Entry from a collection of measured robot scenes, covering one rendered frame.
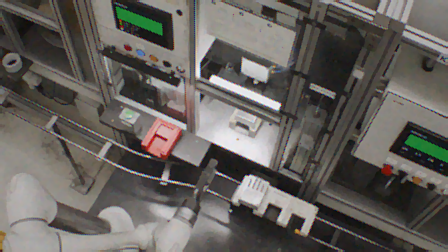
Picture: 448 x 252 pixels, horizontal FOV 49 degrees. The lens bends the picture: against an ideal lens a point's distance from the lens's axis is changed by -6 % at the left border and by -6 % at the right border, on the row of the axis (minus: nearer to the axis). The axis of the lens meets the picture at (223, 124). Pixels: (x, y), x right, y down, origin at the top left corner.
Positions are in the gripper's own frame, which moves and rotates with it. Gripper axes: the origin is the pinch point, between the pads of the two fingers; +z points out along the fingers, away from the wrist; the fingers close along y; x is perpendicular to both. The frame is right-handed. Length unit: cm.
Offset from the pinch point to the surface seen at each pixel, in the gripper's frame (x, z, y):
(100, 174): 83, 10, -112
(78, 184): 91, -3, -110
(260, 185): -19.2, 10.9, -19.4
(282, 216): -33.9, 3.6, -24.2
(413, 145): -65, 18, 48
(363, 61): -38, 22, 73
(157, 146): 31.1, 7.6, -20.4
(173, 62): 27.1, 20.4, 32.0
